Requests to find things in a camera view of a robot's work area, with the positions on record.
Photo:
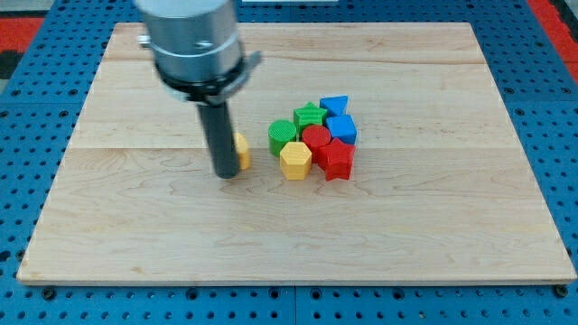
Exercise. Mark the blue triangle block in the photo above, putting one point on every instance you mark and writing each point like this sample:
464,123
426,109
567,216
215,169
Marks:
335,106

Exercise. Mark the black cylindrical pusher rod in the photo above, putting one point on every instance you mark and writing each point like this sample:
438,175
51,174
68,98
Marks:
218,133

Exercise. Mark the green star block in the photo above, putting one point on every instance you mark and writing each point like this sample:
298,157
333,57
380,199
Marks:
307,115

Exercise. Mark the yellow hexagon block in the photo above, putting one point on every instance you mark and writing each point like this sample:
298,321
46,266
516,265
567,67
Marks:
295,161

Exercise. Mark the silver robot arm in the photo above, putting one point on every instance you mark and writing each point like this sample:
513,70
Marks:
197,49

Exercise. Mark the green cylinder block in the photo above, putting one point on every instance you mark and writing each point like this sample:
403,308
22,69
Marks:
280,132

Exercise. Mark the light wooden board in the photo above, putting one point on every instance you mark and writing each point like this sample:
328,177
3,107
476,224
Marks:
441,191

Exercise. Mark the yellow heart block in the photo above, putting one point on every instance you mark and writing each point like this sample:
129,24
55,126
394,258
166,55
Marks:
243,151

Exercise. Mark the blue cube block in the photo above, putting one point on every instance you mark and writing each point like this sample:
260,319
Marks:
342,127

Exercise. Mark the red cylinder block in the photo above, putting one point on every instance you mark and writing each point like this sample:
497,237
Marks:
315,137

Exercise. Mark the red star block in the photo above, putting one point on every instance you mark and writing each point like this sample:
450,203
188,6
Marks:
336,159

